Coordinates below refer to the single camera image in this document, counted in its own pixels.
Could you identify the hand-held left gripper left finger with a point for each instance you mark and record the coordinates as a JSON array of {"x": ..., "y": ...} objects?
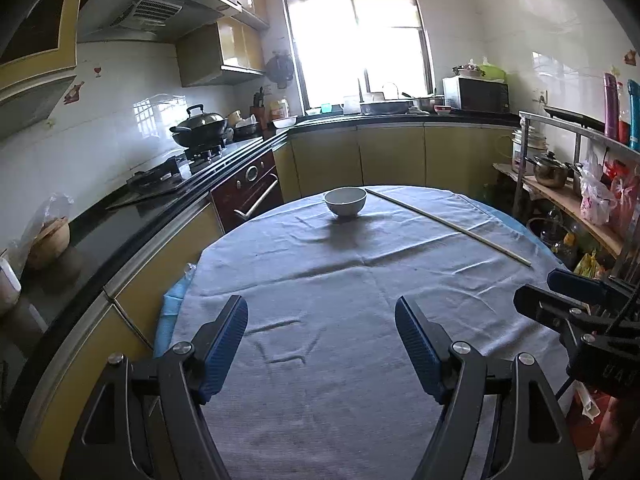
[{"x": 222, "y": 355}]

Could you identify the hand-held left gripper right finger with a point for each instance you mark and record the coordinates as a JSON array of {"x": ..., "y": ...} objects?
[{"x": 420, "y": 355}]

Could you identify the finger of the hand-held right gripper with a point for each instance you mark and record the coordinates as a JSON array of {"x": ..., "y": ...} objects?
[
  {"x": 540, "y": 302},
  {"x": 575, "y": 285}
]

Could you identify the person's right forearm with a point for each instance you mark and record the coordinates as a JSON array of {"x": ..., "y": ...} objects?
[{"x": 610, "y": 430}]

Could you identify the yellow packet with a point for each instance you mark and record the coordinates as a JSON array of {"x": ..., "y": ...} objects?
[{"x": 586, "y": 265}]

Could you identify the blue table cover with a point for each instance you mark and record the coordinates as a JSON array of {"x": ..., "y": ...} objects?
[{"x": 170, "y": 310}]

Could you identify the metal shelf rack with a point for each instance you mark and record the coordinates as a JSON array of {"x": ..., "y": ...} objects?
[{"x": 575, "y": 200}]

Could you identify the pink white plastic bag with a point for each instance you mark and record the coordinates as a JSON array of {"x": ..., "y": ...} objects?
[{"x": 595, "y": 200}]

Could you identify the red hanging bag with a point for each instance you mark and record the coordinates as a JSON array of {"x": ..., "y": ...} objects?
[{"x": 627, "y": 195}]

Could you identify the steel pot with lid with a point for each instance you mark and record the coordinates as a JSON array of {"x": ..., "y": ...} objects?
[{"x": 547, "y": 172}]

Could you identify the long white stick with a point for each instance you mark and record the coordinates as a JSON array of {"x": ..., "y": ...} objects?
[{"x": 450, "y": 223}]

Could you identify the stack of white dishes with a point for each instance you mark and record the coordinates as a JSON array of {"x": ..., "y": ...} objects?
[{"x": 527, "y": 144}]

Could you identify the black tray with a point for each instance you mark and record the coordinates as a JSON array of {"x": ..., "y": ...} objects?
[{"x": 575, "y": 119}]

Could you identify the maroon built-in oven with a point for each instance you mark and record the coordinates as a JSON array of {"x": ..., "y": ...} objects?
[{"x": 250, "y": 190}]

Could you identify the white bowl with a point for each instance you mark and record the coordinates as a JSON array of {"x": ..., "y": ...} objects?
[{"x": 345, "y": 204}]

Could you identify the blue thermos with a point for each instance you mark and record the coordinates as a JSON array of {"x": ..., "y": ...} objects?
[{"x": 634, "y": 115}]

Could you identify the purple thermos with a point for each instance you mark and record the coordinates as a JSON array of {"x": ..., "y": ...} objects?
[{"x": 611, "y": 105}]

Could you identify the black gas stove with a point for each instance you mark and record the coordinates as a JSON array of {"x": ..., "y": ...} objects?
[{"x": 160, "y": 177}]

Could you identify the microwave oven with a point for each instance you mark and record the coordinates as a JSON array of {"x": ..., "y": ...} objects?
[{"x": 475, "y": 95}]

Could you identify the clear plastic bag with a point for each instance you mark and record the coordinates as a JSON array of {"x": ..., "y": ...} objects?
[{"x": 55, "y": 207}]

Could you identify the white jar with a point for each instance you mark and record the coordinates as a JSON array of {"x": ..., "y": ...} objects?
[{"x": 9, "y": 285}]

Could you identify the green plastic lid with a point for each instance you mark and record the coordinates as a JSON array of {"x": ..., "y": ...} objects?
[{"x": 492, "y": 72}]

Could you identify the black wok with lid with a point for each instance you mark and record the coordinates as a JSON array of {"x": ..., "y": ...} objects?
[{"x": 200, "y": 127}]

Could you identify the white dish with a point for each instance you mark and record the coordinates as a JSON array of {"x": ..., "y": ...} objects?
[{"x": 285, "y": 122}]

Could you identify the knife block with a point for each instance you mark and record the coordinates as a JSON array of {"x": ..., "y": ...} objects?
[{"x": 258, "y": 110}]

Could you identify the metal basin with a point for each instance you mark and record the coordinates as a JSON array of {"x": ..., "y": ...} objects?
[{"x": 385, "y": 108}]

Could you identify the teal container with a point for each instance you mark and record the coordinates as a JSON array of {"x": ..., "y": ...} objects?
[{"x": 320, "y": 109}]

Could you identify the kitchen window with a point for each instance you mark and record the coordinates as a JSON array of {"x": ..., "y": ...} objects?
[{"x": 350, "y": 35}]

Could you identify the steel range hood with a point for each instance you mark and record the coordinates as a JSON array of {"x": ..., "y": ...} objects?
[{"x": 150, "y": 5}]

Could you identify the white wall socket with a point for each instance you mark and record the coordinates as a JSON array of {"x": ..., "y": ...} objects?
[{"x": 539, "y": 96}]

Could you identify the dark wall fan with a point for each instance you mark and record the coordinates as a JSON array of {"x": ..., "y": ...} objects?
[{"x": 279, "y": 69}]

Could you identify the small yellow wall cabinet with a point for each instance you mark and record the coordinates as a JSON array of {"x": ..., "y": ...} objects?
[{"x": 215, "y": 57}]

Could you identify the red wall sticker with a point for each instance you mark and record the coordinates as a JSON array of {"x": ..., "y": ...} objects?
[{"x": 75, "y": 92}]

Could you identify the wineglass wall sticker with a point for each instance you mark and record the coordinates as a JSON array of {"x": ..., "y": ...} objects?
[{"x": 98, "y": 70}]

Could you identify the yellow glass-door wall cabinet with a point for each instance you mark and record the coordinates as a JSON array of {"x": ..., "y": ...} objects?
[{"x": 40, "y": 35}]

